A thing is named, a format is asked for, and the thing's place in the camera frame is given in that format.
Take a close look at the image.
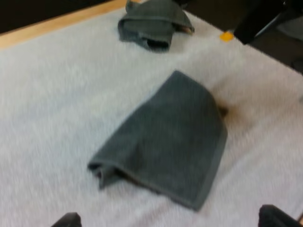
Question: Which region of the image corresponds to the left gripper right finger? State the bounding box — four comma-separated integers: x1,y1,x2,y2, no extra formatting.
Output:
258,204,303,227

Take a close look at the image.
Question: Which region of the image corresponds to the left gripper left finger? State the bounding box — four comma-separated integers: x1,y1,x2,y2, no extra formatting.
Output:
51,212,82,227

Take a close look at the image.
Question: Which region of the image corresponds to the crumpled grey-green towel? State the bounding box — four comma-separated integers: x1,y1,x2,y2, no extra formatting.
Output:
117,0,196,52

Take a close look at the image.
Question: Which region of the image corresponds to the orange clip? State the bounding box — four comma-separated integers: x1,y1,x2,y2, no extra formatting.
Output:
219,31,234,43

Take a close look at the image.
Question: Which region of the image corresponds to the folded grey-green towel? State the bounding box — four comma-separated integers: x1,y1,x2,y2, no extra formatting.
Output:
87,70,228,212

